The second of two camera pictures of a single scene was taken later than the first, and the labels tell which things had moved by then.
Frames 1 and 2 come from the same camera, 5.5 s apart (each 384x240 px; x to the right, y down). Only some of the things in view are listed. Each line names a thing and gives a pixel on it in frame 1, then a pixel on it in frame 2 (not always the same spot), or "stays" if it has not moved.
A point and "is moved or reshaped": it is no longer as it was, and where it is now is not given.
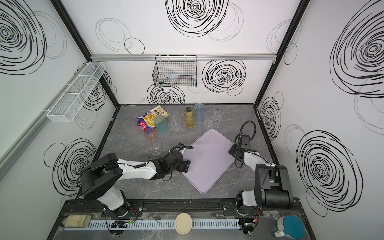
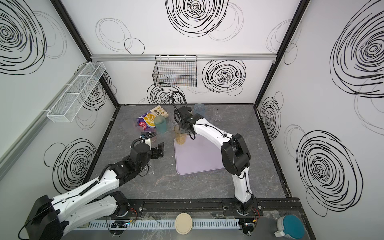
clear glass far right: x=218 y=111 stays
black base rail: x=84 y=207 stays
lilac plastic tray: x=211 y=159 is moved or reshaped
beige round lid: x=183 y=223 stays
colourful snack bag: x=146 y=121 stays
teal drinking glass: x=160 y=122 stays
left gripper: x=183 y=165 to x=156 y=151
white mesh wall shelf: x=67 y=105 stays
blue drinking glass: x=199 y=108 stays
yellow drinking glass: x=190 y=115 is moved or reshaped
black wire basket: x=177 y=71 stays
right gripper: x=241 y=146 to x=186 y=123
